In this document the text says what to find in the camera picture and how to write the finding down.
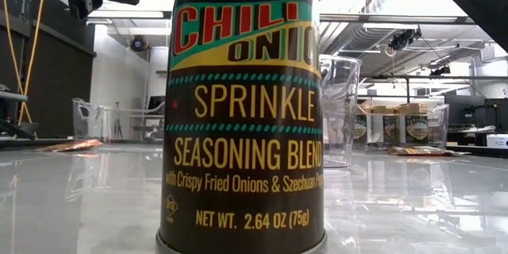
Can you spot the orange spice packet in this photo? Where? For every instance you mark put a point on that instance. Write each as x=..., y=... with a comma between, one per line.
x=69, y=145

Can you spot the yellow-lid chili onion spice jar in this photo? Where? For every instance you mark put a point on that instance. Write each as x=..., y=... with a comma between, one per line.
x=242, y=127

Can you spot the large clear plastic bin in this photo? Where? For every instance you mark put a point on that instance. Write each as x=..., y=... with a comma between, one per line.
x=341, y=107

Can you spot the dark brown spice packet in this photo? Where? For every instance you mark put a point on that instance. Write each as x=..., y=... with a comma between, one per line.
x=420, y=151

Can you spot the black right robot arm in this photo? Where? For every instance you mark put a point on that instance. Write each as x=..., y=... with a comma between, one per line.
x=476, y=0

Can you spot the black round ceiling fixture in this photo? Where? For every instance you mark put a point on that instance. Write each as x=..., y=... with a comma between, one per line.
x=139, y=43

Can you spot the small clear plastic bin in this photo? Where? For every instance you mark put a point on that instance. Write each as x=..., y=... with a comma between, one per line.
x=89, y=121
x=438, y=127

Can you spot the black ceiling device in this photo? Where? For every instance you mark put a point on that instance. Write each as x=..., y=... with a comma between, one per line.
x=440, y=70
x=405, y=39

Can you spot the black monitor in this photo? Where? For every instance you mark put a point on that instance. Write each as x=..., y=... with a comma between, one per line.
x=460, y=111

